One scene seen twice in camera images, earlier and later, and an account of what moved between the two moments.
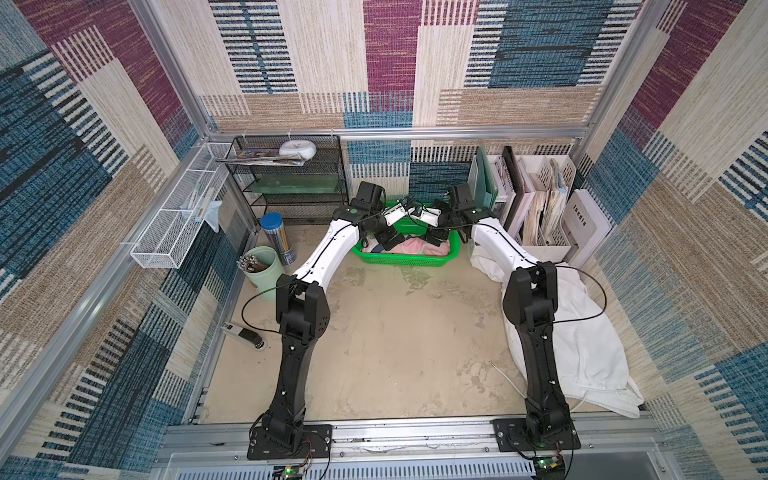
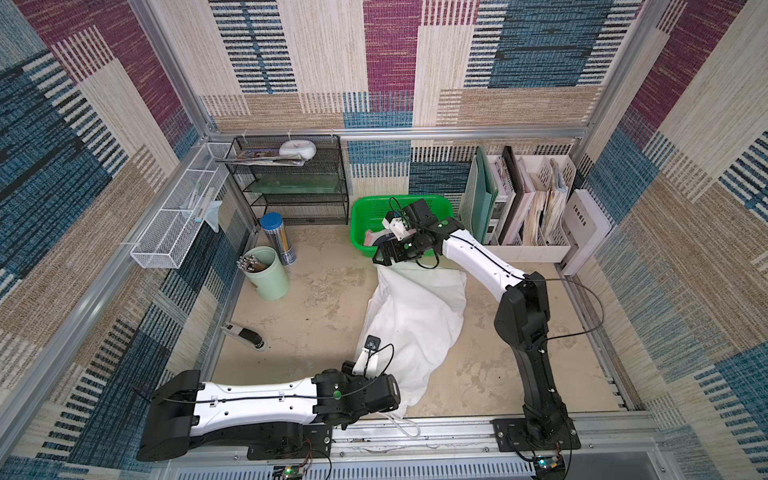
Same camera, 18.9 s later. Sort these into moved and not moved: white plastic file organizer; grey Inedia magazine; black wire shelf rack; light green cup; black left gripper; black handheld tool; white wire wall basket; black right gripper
Moved: black left gripper; black right gripper
Not moved: grey Inedia magazine; black handheld tool; white wire wall basket; black wire shelf rack; light green cup; white plastic file organizer
